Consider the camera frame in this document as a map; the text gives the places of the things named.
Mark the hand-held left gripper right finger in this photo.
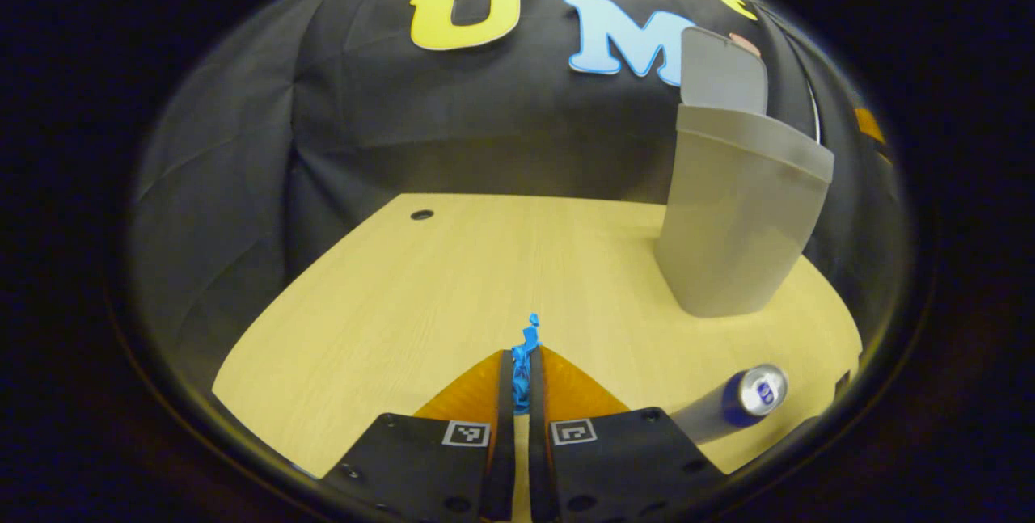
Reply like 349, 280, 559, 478
527, 345, 729, 523

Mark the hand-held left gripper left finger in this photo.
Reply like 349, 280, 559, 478
323, 349, 517, 523

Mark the grey desktop garbage bin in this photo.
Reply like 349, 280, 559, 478
653, 26, 835, 319

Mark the wooden desktop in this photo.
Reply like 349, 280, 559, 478
212, 193, 864, 523

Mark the blue paper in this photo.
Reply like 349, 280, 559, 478
509, 313, 543, 416

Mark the blue pop can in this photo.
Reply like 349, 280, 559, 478
670, 363, 789, 445

